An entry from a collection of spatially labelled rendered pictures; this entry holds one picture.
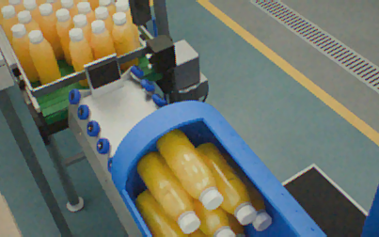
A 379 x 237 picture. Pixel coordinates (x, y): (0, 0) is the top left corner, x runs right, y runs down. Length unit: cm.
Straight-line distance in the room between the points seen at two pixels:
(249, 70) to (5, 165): 145
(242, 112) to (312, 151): 44
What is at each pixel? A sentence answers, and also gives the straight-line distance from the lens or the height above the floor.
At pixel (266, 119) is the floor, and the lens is 270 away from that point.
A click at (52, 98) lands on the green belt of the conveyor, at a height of 90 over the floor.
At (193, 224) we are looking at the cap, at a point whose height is 111.
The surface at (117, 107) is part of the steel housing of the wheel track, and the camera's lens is 150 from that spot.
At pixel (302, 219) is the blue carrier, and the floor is 120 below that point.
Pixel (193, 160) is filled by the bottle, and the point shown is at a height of 118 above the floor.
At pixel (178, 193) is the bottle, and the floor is 113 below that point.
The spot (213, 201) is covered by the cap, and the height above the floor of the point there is 115.
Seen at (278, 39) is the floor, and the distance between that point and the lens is 322.
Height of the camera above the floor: 196
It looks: 46 degrees down
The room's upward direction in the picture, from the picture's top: 6 degrees counter-clockwise
